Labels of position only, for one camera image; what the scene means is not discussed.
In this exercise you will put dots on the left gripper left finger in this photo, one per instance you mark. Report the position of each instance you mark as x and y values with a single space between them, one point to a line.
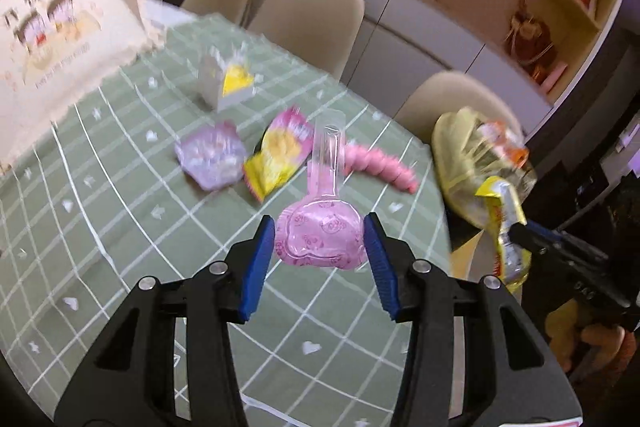
225 292

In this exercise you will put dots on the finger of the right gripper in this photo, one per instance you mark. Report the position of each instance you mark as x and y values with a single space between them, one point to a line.
611 285
567 242

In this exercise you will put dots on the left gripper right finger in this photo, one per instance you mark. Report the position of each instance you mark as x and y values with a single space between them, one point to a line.
416 292

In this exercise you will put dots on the yellow white snack bag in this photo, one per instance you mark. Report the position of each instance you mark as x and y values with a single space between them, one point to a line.
512 261

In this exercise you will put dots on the pink bottle shaped package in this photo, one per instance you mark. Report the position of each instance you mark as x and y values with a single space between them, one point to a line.
322 229

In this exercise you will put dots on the yellow trash bag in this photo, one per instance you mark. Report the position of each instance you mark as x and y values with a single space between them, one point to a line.
464 160

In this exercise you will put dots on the right hand brown glove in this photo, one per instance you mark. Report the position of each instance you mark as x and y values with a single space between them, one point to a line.
584 346

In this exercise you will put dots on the orange snack bag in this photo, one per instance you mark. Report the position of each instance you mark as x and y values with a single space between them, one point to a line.
506 144

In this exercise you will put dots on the purple clear plastic wrapper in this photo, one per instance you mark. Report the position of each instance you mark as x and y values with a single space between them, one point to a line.
213 155

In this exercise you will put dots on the green checkered tablecloth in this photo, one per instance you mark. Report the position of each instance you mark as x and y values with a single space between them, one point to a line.
101 202

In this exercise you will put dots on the yellow pink chip bag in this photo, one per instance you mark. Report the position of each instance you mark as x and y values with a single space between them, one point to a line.
284 147

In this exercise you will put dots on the beige chair near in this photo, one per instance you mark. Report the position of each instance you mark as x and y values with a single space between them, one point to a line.
447 92

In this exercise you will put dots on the large red doll figurine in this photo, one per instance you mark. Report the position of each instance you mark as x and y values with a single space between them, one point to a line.
529 43

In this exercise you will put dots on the white yellow paper box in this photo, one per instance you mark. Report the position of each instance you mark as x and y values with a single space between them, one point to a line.
225 80

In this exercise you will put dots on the beige chair middle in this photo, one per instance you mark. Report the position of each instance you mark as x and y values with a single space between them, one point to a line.
319 32

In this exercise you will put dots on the cream cartoon printed cloth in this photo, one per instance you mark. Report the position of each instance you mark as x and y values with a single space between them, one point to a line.
53 52

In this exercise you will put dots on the grey wall cabinet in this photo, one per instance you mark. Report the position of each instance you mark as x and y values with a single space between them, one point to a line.
402 42

